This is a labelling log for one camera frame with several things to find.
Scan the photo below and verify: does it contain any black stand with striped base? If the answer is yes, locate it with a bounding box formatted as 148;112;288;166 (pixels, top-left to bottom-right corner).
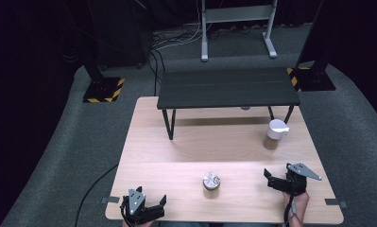
81;46;127;104
285;0;337;93

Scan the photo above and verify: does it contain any spice jar with silver lid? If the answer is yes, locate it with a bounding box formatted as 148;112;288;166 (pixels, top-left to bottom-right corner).
202;170;222;200

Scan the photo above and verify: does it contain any bundle of floor cables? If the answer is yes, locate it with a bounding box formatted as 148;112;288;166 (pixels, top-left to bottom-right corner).
150;22;272;52

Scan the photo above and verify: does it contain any black floor cable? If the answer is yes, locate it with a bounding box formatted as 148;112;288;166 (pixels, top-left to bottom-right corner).
74;163;120;227

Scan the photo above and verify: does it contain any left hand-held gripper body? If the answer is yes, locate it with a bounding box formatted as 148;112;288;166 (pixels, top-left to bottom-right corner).
120;187;165;226

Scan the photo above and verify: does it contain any spice jar with white lid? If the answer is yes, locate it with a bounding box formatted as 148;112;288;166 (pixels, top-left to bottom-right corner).
263;118;291;151

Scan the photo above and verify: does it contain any right hand-held gripper cable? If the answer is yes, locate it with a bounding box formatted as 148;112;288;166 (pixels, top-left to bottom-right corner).
283;192;304;227

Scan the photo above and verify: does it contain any person's left hand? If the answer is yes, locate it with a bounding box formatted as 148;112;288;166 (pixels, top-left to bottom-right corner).
122;219;153;227

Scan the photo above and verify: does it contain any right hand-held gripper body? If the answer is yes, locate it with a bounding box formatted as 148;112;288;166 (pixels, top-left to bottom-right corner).
283;162;323;197

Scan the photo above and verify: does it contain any person's right hand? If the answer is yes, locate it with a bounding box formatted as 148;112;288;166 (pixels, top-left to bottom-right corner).
282;190;311;220

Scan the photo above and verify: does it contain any white metal stand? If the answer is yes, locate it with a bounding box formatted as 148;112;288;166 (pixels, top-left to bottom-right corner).
200;0;279;62

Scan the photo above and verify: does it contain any dark equipment case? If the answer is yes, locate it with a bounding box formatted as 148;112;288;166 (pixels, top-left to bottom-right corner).
90;0;154;70

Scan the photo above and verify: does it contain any black raised shelf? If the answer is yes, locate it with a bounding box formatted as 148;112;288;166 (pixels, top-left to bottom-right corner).
156;67;301;142

